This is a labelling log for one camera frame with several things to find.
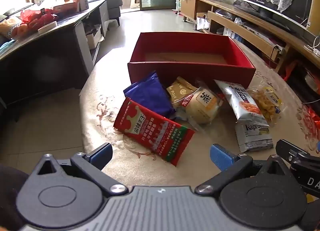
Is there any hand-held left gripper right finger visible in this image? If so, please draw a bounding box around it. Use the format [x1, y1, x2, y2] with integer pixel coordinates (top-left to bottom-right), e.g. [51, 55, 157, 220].
[195, 144, 297, 195]

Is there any white flat box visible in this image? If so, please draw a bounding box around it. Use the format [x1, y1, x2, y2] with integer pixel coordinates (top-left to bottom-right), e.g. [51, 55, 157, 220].
[37, 21, 58, 34]

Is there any red cardboard box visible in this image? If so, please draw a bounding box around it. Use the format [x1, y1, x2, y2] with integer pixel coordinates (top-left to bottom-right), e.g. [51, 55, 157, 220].
[127, 32, 257, 89]

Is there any grey sofa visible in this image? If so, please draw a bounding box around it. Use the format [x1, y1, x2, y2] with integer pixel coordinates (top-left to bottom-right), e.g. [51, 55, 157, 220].
[106, 0, 123, 25]

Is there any wooden television cabinet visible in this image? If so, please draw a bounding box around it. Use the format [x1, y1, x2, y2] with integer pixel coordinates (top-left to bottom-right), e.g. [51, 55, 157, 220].
[180, 0, 320, 77]

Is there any silver wafer packet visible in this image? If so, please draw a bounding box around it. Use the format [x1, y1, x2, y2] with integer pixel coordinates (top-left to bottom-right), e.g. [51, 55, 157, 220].
[235, 119, 274, 153]

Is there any orange fruit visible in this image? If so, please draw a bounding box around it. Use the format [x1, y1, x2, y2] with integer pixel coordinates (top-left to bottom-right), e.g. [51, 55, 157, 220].
[11, 24, 29, 38]

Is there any orange plastic bag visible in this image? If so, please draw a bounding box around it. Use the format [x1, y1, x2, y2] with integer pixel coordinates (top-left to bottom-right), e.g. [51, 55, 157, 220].
[282, 60, 300, 80]

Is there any open storage box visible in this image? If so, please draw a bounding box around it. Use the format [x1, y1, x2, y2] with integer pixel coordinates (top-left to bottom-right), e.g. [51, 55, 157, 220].
[86, 29, 103, 49]

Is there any white flat device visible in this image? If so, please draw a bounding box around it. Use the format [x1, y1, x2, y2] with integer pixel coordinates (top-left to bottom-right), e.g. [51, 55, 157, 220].
[242, 23, 285, 52]

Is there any clear yellow snack packet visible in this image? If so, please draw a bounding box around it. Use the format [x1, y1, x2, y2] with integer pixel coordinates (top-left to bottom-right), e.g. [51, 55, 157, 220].
[249, 82, 283, 127]

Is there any dark coffee table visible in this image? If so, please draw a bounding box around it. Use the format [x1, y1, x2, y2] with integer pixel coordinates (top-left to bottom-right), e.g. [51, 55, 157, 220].
[0, 0, 110, 112]

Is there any red plastic bag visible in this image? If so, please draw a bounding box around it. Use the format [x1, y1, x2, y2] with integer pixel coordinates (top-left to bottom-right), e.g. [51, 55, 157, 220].
[20, 9, 59, 33]

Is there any curved black television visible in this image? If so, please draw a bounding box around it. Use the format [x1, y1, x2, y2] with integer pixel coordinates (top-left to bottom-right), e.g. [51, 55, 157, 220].
[226, 0, 320, 44]

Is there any beige patterned tablecloth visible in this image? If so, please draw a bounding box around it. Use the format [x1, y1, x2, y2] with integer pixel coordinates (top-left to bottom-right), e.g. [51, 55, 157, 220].
[79, 39, 320, 191]

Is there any small gold snack packet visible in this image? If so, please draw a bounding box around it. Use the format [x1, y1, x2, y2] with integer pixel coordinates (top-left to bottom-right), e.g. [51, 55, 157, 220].
[166, 76, 198, 108]

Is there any orange cardboard box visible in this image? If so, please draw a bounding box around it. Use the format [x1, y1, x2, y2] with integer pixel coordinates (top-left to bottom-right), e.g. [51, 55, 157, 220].
[52, 1, 80, 14]

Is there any packaged steamed bun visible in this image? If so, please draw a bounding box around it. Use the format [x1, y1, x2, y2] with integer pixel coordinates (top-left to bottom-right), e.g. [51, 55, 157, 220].
[181, 81, 224, 130]

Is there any white and blue box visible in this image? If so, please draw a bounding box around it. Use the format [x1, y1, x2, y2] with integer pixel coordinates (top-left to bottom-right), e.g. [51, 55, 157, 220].
[224, 28, 243, 43]

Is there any white paper bag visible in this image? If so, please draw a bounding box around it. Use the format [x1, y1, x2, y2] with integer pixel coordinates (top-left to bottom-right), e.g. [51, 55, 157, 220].
[196, 14, 210, 31]

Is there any large red snack packet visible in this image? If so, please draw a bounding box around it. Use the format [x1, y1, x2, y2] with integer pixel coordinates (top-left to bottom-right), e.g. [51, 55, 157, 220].
[114, 97, 195, 167]

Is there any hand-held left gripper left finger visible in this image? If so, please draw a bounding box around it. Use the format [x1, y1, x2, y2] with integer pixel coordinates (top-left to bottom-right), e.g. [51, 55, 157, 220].
[30, 143, 129, 196]

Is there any silver chips packet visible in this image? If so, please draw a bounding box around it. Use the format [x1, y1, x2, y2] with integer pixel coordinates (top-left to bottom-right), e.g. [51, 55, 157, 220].
[214, 79, 269, 127]

